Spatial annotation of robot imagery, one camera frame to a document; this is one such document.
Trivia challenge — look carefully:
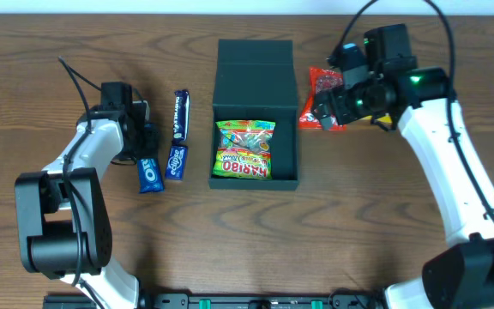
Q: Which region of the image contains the blue Eclipse mints box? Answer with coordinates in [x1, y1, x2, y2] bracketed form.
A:
[165, 145, 188, 180]

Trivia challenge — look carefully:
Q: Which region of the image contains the blue Oreo cookie pack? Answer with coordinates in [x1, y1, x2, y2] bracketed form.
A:
[137, 158, 165, 194]

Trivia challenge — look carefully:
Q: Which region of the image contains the blue Dairy Milk chocolate bar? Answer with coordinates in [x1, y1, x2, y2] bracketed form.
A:
[172, 89, 190, 144]

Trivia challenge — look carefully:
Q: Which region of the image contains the red Hacks candy bag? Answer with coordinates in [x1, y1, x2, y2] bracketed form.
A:
[298, 66, 343, 130]

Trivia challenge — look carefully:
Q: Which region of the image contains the green Haribo gummy bag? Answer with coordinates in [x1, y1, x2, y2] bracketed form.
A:
[212, 120, 275, 180]

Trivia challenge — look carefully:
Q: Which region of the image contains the dark green gift box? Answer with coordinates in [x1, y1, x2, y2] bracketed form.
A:
[208, 39, 299, 191]

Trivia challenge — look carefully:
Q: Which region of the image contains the yellow Hacks candy bag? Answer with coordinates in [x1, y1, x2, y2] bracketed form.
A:
[355, 113, 392, 130]

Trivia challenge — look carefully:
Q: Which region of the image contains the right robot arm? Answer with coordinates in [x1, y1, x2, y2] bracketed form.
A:
[312, 24, 494, 308]

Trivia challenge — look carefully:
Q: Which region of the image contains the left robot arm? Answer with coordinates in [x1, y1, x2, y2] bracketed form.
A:
[15, 82, 154, 308]

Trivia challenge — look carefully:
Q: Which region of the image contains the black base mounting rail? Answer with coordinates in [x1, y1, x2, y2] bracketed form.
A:
[43, 292, 388, 309]

